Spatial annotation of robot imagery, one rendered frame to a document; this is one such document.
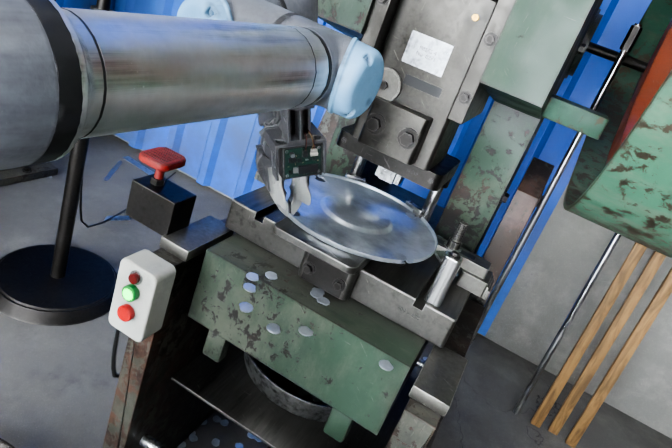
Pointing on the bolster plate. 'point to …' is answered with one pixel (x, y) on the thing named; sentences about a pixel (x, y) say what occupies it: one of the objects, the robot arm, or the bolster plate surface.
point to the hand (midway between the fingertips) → (287, 205)
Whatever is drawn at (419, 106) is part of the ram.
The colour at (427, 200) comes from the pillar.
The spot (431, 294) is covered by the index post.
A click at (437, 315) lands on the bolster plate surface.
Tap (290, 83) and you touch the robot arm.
